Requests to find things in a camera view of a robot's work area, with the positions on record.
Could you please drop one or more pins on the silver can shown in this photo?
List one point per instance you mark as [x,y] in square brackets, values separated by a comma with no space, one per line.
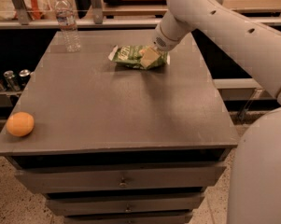
[24,75]
[12,80]

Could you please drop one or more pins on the top drawer knob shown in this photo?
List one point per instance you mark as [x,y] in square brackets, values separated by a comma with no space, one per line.
[123,183]

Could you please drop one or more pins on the right silver can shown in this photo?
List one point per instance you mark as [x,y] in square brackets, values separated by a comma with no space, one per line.
[24,75]

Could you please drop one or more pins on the clear plastic water bottle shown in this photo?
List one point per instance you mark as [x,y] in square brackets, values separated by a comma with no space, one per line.
[67,22]

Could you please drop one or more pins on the grey drawer cabinet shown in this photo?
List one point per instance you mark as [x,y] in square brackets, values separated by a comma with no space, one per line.
[166,131]

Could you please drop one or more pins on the green jalapeno chip bag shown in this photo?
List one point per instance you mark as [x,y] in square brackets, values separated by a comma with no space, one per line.
[130,56]

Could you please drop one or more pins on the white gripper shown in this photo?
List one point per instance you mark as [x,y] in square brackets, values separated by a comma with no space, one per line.
[161,43]

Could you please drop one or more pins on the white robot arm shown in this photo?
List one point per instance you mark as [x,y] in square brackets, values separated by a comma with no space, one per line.
[255,180]

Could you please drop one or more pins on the metal shelf rail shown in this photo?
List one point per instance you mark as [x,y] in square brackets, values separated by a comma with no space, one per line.
[112,23]

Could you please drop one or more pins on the orange fruit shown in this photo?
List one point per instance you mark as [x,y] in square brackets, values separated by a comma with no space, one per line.
[20,124]

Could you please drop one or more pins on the white orange bag on shelf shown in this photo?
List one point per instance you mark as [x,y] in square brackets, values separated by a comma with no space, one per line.
[36,8]

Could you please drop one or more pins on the middle silver can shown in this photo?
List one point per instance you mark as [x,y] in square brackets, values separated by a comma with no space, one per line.
[12,80]

